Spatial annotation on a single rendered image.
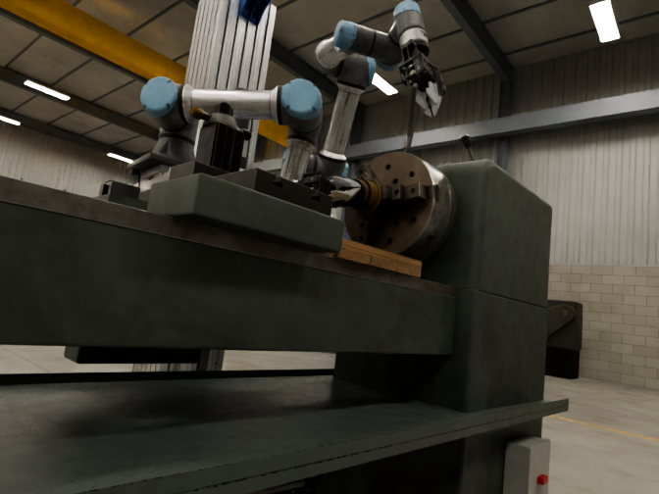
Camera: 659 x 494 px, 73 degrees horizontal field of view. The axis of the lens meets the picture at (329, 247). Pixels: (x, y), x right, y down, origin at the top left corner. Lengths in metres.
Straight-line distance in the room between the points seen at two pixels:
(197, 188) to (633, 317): 10.74
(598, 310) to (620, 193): 2.57
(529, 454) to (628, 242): 9.97
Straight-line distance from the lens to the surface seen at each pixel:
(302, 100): 1.38
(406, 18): 1.40
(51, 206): 0.62
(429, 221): 1.21
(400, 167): 1.31
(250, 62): 2.05
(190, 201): 0.64
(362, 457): 0.81
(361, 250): 0.93
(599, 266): 11.30
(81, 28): 12.20
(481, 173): 1.36
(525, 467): 1.55
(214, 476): 0.62
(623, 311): 11.14
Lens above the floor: 0.76
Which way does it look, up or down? 8 degrees up
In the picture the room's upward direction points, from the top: 7 degrees clockwise
